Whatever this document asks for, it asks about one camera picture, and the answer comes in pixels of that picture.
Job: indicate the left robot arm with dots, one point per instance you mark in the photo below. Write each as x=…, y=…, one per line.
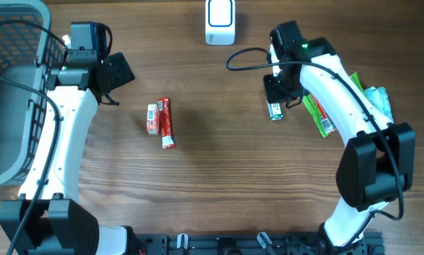
x=47, y=218

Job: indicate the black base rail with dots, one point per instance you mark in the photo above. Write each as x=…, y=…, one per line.
x=302, y=243

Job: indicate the mint wet wipes pack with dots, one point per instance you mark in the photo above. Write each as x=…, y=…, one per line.
x=380, y=100

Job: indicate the white barcode scanner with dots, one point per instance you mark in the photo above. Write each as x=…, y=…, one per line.
x=220, y=18

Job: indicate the grey plastic shopping basket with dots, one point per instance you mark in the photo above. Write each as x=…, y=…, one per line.
x=27, y=53

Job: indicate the red stick sachet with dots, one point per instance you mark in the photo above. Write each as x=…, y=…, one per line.
x=166, y=122

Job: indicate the green snack bag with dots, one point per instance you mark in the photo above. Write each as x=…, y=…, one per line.
x=324, y=124

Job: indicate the red Kleenex tissue pack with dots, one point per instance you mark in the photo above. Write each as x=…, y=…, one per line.
x=153, y=119

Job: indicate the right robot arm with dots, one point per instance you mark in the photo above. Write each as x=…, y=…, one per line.
x=376, y=167

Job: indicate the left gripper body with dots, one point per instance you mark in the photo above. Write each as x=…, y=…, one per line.
x=120, y=74

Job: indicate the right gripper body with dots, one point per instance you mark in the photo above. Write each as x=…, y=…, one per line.
x=279, y=88

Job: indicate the green white small box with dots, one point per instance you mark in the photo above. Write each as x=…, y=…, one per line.
x=275, y=111

